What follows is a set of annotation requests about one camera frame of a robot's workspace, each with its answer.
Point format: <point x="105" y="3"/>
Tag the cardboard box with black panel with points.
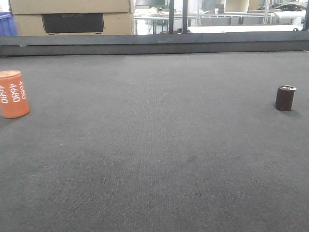
<point x="73" y="17"/>

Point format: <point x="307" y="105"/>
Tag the dark grey table mat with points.
<point x="157" y="133"/>

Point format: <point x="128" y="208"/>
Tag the black vertical pole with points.
<point x="185" y="17"/>
<point x="171" y="16"/>

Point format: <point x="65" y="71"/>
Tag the blue crate behind table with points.
<point x="7" y="24"/>

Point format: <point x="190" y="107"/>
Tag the orange cylindrical 4680 capacitor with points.
<point x="13" y="99"/>

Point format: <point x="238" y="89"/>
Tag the white background table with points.
<point x="243" y="28"/>

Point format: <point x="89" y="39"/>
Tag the dark brown cylindrical capacitor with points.
<point x="285" y="97"/>

